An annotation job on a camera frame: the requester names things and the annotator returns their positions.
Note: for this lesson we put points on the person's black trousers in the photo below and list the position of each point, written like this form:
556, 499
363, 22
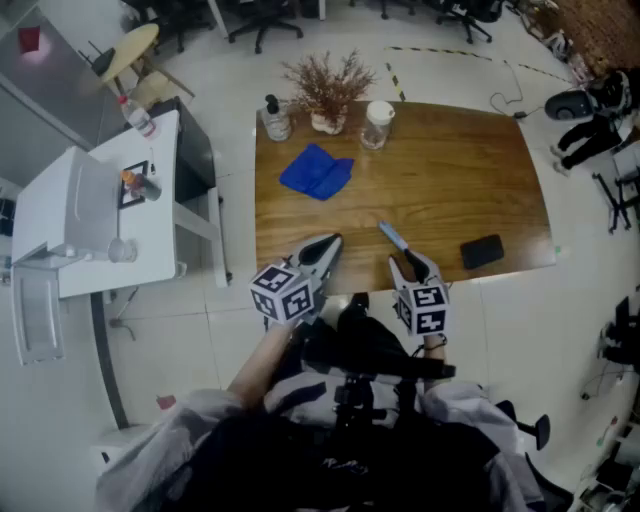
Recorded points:
370, 335

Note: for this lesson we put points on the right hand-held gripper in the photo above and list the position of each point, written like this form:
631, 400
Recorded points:
425, 310

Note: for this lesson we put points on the dried plant in vase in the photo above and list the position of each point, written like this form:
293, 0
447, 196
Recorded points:
327, 90

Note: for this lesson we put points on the black chair armrest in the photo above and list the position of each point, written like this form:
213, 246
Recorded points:
537, 430

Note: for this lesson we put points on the white box appliance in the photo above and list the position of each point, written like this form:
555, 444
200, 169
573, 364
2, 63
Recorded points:
65, 205

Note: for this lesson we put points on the round grey floor device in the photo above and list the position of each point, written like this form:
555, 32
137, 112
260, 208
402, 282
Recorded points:
567, 106

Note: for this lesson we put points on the black chest harness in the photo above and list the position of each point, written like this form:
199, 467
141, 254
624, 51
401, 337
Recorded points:
357, 405

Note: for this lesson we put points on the glass jar with white lid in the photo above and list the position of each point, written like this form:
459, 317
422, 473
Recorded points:
376, 125

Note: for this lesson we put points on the black router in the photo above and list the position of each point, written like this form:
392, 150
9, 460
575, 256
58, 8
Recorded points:
102, 61

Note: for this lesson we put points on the clear pump bottle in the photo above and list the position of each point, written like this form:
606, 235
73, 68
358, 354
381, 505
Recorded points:
276, 120

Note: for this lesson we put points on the red cup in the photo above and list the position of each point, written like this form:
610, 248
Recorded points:
29, 40

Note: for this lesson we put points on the black picture frame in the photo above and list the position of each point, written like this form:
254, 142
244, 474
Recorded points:
126, 197

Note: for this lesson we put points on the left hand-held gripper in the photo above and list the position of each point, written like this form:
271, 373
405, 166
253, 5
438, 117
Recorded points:
282, 297

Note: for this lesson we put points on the grey metal cabinet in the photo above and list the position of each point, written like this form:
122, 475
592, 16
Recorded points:
45, 95

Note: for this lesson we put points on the person's grey jacket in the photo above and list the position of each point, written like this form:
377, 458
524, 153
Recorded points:
160, 450

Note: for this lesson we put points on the black floor stand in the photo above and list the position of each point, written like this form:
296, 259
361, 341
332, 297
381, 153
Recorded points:
620, 200

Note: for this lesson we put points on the plastic water bottle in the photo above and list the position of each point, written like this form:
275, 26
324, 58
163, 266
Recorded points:
137, 117

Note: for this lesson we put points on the striped floor tape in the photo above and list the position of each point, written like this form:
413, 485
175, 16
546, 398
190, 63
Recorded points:
435, 50

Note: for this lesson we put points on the person's left forearm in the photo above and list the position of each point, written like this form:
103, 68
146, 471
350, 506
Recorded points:
260, 360

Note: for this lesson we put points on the white tray panel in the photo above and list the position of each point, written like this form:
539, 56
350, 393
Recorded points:
37, 315

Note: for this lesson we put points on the clear glass cup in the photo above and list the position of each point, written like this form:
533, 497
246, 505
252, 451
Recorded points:
121, 250

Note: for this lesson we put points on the dark small bottle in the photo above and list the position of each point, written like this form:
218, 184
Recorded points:
152, 190

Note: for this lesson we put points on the round wooden stool table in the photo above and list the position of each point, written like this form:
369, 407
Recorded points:
131, 47

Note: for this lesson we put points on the black low cabinet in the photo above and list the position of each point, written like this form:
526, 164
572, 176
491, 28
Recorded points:
192, 150

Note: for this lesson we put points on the blue cloth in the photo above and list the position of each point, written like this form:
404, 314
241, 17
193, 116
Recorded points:
315, 172

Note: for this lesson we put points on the black office chair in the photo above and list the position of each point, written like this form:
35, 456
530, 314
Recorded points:
265, 22
467, 20

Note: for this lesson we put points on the orange capped bottle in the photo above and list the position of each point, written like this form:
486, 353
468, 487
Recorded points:
131, 179

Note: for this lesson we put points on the white side table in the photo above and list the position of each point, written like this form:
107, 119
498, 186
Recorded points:
160, 165

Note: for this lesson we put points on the person's right forearm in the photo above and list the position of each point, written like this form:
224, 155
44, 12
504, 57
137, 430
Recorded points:
435, 352

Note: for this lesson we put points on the black phone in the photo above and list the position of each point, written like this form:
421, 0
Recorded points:
482, 251

